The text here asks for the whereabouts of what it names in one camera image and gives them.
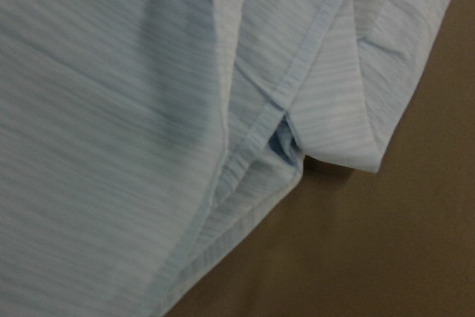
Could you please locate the light blue button-up shirt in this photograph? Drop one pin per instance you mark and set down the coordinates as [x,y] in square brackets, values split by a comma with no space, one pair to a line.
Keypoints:
[142,140]

